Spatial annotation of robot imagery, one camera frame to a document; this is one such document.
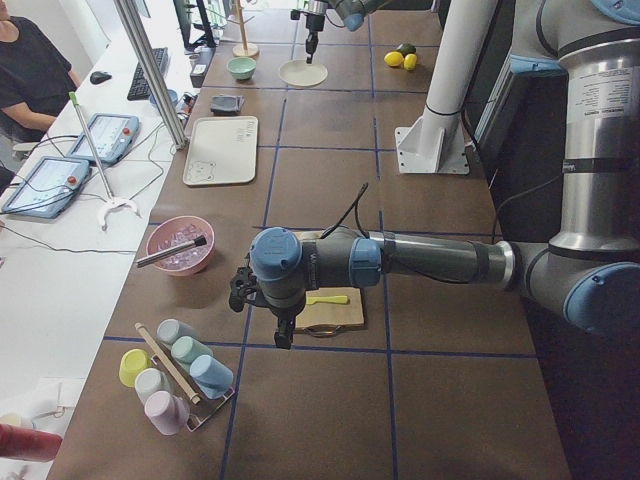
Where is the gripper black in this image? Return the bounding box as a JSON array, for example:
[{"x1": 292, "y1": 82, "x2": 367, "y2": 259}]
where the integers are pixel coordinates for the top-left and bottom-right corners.
[
  {"x1": 267, "y1": 297, "x2": 303, "y2": 349},
  {"x1": 305, "y1": 12, "x2": 325, "y2": 64}
]

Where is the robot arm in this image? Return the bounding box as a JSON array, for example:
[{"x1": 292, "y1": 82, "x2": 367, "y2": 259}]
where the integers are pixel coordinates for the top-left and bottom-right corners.
[
  {"x1": 290, "y1": 0, "x2": 439, "y2": 65},
  {"x1": 229, "y1": 1, "x2": 639, "y2": 349}
]

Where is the cream rectangular tray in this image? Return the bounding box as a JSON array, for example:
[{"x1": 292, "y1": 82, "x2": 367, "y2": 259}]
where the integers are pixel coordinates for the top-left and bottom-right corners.
[{"x1": 183, "y1": 116, "x2": 259, "y2": 186}]

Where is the cream round plate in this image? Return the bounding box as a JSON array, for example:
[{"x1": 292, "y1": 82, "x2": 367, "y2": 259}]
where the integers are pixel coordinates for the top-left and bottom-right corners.
[{"x1": 278, "y1": 60, "x2": 328, "y2": 88}]

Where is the bamboo cutting board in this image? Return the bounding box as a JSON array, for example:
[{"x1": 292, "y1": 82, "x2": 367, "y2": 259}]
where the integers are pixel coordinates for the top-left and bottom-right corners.
[{"x1": 292, "y1": 229, "x2": 368, "y2": 339}]

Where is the wooden mug tree stand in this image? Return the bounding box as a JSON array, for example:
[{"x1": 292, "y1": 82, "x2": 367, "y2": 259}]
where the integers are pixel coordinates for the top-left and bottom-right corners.
[{"x1": 229, "y1": 0, "x2": 259, "y2": 58}]

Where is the yellow plastic knife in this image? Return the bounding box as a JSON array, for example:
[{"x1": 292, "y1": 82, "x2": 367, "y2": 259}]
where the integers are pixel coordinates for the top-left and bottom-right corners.
[{"x1": 306, "y1": 295, "x2": 350, "y2": 305}]

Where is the mint green bowl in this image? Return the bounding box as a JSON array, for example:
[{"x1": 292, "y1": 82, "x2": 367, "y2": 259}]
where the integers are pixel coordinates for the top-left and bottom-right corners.
[{"x1": 226, "y1": 57, "x2": 257, "y2": 81}]

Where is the light blue cup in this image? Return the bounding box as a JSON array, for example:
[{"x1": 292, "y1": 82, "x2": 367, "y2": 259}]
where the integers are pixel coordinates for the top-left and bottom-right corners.
[{"x1": 189, "y1": 355, "x2": 234, "y2": 399}]

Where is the yellow lemon left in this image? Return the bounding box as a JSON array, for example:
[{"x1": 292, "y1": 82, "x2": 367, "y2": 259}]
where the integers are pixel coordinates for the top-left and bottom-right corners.
[{"x1": 384, "y1": 51, "x2": 404, "y2": 68}]

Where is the yellow lemon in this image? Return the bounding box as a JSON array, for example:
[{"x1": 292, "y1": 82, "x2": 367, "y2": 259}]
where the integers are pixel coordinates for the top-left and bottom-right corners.
[
  {"x1": 403, "y1": 53, "x2": 418, "y2": 71},
  {"x1": 384, "y1": 51, "x2": 404, "y2": 68}
]

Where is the green avocado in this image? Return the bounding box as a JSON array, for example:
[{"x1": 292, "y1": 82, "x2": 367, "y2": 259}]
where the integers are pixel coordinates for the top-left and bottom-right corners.
[{"x1": 396, "y1": 43, "x2": 417, "y2": 56}]

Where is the mint green cup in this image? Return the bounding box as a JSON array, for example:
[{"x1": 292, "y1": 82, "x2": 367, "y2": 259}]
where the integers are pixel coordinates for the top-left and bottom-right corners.
[{"x1": 171, "y1": 336, "x2": 213, "y2": 372}]

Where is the yellow lemon right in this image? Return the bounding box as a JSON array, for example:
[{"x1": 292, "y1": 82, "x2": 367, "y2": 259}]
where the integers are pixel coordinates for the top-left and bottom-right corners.
[{"x1": 403, "y1": 53, "x2": 418, "y2": 71}]

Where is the black monitor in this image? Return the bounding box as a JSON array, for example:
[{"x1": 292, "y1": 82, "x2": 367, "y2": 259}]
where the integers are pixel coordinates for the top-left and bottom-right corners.
[{"x1": 173, "y1": 0, "x2": 216, "y2": 53}]

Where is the wooden rack rod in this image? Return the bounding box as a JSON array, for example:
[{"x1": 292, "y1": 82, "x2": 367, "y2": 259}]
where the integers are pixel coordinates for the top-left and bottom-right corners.
[{"x1": 134, "y1": 322, "x2": 202, "y2": 405}]

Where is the grey folded cloth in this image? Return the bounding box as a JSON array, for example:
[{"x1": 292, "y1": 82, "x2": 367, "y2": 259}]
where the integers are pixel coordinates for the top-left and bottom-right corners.
[{"x1": 210, "y1": 95, "x2": 245, "y2": 116}]

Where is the grey blue cup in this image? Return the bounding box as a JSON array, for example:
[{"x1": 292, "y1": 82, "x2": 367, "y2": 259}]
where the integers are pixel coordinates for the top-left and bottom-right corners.
[{"x1": 156, "y1": 318, "x2": 199, "y2": 347}]

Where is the pink lilac cup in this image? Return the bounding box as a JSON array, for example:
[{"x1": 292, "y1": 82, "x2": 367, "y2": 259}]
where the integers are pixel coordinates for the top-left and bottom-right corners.
[{"x1": 144, "y1": 390, "x2": 190, "y2": 436}]

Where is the white grey cup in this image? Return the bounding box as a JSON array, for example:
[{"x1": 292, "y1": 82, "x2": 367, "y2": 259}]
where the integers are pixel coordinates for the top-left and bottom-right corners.
[{"x1": 134, "y1": 368, "x2": 174, "y2": 405}]

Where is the yellow cup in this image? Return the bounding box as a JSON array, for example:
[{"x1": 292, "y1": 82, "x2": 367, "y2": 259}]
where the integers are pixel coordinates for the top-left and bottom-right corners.
[{"x1": 118, "y1": 348, "x2": 151, "y2": 388}]

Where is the pink bowl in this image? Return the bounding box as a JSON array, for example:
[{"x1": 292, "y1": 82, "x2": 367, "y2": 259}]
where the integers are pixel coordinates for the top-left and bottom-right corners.
[{"x1": 146, "y1": 215, "x2": 215, "y2": 276}]

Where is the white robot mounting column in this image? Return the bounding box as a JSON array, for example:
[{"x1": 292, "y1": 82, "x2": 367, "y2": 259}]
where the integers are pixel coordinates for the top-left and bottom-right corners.
[{"x1": 395, "y1": 0, "x2": 498, "y2": 175}]

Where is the black keyboard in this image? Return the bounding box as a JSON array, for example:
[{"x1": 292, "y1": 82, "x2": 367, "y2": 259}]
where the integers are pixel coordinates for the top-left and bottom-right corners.
[{"x1": 126, "y1": 47, "x2": 170, "y2": 102}]

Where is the black computer mouse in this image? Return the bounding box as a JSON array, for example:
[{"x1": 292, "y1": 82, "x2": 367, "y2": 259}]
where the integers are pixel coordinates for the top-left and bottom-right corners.
[{"x1": 89, "y1": 71, "x2": 112, "y2": 85}]

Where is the reacher grabber stick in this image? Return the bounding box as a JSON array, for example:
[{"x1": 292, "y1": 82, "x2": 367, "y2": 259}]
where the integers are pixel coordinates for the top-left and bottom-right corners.
[{"x1": 68, "y1": 92, "x2": 140, "y2": 231}]

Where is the teach pendant far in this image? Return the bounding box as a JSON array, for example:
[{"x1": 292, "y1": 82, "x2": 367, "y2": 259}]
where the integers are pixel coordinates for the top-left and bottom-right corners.
[{"x1": 88, "y1": 113, "x2": 140, "y2": 166}]

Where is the teach pendant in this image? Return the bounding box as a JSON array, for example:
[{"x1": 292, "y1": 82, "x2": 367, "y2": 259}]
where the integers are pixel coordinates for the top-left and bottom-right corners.
[
  {"x1": 1, "y1": 157, "x2": 90, "y2": 219},
  {"x1": 88, "y1": 113, "x2": 140, "y2": 166}
]

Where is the seated person black shirt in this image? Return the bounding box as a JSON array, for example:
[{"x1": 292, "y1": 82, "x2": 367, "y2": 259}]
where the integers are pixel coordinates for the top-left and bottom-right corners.
[{"x1": 1, "y1": 3, "x2": 81, "y2": 142}]

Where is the teach pendant near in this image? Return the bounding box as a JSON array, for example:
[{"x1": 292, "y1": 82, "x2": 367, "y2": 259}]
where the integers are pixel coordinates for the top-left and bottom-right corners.
[{"x1": 1, "y1": 157, "x2": 90, "y2": 219}]

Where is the red bottle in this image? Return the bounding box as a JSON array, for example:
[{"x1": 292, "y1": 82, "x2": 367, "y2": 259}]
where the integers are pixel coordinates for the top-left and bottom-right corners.
[{"x1": 1, "y1": 424, "x2": 63, "y2": 462}]

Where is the white wire cup rack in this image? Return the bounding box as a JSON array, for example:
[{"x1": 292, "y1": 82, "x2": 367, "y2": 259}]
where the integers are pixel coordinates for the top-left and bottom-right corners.
[{"x1": 151, "y1": 354, "x2": 235, "y2": 432}]

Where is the black brush metal handle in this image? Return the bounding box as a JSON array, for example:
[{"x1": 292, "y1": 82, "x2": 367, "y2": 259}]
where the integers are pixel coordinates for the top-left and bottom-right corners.
[{"x1": 135, "y1": 235, "x2": 208, "y2": 268}]

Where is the aluminium frame post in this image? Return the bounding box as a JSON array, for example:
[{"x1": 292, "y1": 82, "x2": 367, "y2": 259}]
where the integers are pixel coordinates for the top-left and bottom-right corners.
[{"x1": 114, "y1": 0, "x2": 188, "y2": 151}]

